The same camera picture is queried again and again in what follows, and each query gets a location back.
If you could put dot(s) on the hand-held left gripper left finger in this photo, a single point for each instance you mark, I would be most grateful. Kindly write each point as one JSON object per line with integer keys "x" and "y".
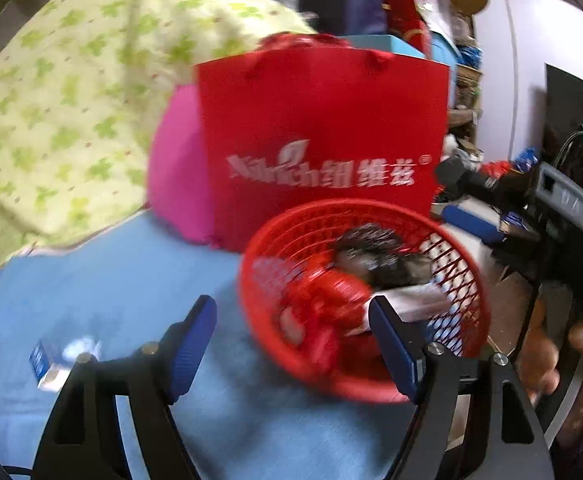
{"x": 191, "y": 345}

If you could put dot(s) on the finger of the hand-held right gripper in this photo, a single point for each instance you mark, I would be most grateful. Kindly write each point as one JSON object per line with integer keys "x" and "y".
{"x": 471, "y": 220}
{"x": 471, "y": 177}

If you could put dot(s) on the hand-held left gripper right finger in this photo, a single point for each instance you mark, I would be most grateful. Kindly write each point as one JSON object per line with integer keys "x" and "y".
{"x": 391, "y": 345}

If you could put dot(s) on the red plastic mesh basket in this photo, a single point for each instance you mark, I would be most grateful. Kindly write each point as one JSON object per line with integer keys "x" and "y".
{"x": 351, "y": 385}

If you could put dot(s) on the red plastic bag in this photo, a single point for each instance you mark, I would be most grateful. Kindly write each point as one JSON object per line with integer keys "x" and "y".
{"x": 331, "y": 305}

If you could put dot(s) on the grey plastic bag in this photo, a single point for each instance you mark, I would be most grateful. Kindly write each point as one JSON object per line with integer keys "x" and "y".
{"x": 371, "y": 255}

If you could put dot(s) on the person's right hand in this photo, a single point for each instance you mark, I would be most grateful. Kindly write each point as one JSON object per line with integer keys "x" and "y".
{"x": 541, "y": 355}

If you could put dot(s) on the blue blanket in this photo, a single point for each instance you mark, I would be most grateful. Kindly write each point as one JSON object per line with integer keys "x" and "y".
{"x": 121, "y": 280}

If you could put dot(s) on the white crumpled wrapper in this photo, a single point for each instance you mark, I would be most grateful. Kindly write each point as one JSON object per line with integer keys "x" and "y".
{"x": 78, "y": 347}

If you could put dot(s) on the black monitor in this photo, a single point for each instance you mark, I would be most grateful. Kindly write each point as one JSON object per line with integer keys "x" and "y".
{"x": 566, "y": 100}

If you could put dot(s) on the light blue box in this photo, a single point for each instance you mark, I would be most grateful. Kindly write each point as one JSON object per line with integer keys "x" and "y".
{"x": 401, "y": 45}

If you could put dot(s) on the small blue white box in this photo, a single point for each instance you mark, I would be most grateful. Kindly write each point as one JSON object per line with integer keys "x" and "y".
{"x": 41, "y": 360}

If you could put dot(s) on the red paper bag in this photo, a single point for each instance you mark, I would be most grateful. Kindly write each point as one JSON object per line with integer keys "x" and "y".
{"x": 321, "y": 120}

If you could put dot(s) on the pink bag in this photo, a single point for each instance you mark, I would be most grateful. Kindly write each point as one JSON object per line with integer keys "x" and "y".
{"x": 181, "y": 175}

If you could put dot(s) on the small red gift bag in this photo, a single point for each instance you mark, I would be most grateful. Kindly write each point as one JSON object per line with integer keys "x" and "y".
{"x": 404, "y": 15}

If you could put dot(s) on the green clover print quilt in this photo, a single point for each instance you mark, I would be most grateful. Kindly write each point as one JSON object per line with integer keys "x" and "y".
{"x": 71, "y": 85}

